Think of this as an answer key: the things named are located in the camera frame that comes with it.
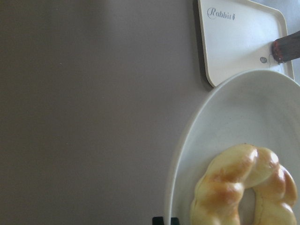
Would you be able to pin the white round plate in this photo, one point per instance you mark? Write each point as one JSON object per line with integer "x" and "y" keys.
{"x": 259, "y": 107}

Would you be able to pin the braided glazed donut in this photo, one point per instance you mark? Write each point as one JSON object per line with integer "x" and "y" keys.
{"x": 220, "y": 190}

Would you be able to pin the cream rabbit tray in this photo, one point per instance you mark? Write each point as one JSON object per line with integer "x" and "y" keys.
{"x": 237, "y": 37}

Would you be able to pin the tea bottle on tray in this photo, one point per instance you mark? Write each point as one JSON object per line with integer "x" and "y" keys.
{"x": 286, "y": 48}

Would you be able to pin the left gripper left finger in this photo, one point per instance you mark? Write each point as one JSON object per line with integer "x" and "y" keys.
{"x": 157, "y": 221}

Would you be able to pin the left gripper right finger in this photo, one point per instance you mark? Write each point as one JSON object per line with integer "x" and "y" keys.
{"x": 175, "y": 221}

